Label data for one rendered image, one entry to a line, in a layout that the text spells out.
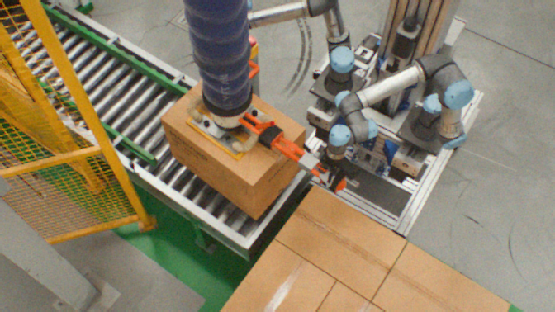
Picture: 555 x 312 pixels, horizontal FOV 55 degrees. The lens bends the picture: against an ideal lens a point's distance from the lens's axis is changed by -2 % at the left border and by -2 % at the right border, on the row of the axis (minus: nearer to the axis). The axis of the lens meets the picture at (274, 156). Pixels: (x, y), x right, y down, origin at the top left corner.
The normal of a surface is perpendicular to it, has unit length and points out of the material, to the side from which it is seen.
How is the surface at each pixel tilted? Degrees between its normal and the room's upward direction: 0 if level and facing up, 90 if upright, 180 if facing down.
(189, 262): 0
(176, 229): 0
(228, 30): 71
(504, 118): 0
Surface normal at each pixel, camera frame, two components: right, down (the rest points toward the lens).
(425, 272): 0.00, -0.49
